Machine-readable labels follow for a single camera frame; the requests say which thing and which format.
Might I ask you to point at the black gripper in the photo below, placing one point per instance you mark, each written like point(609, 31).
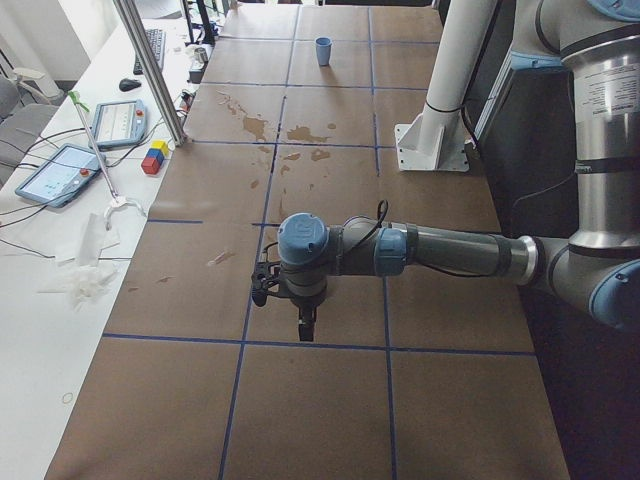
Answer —
point(305, 303)

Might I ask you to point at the blue plastic cup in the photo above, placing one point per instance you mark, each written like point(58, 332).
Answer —
point(323, 46)

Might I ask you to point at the white mounting pillar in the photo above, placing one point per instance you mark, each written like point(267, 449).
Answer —
point(434, 141)

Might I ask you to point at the red blue yellow blocks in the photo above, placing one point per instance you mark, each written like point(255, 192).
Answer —
point(155, 157)

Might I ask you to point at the crumpled white tissue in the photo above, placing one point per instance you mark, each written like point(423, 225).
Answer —
point(80, 274)

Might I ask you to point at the reacher grabber stick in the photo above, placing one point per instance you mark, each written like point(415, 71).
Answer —
point(118, 201)

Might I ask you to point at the far teach pendant tablet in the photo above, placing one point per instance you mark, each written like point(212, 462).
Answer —
point(119, 124)

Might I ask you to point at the teach pendant tablet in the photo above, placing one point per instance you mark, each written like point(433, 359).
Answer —
point(61, 177)
point(119, 124)

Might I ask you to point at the near teach pendant tablet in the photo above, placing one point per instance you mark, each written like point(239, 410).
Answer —
point(61, 177)

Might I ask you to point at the small metal cup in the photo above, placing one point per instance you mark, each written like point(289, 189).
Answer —
point(200, 55)

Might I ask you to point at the black computer mouse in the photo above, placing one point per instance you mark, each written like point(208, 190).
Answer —
point(127, 84)

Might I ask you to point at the aluminium frame post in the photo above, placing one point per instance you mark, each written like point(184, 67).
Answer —
point(132, 22)

